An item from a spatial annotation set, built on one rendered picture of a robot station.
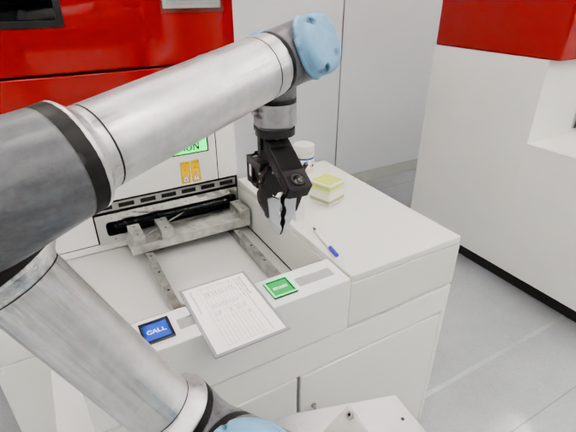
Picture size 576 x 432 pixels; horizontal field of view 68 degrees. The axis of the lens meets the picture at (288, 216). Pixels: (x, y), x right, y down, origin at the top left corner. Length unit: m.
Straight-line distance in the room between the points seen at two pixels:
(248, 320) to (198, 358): 0.12
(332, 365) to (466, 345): 1.30
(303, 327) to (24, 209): 0.71
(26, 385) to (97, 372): 1.14
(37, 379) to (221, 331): 0.93
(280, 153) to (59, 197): 0.46
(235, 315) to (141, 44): 0.71
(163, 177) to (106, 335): 0.88
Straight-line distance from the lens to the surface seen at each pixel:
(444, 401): 2.05
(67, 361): 0.52
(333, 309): 0.97
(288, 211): 0.81
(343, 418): 0.74
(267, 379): 1.00
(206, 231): 1.32
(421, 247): 1.09
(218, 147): 1.36
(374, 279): 1.00
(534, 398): 2.21
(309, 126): 3.34
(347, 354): 1.11
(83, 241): 1.38
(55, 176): 0.34
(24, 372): 1.62
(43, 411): 1.75
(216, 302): 0.89
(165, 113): 0.40
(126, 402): 0.55
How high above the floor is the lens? 1.52
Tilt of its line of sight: 28 degrees down
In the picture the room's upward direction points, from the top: straight up
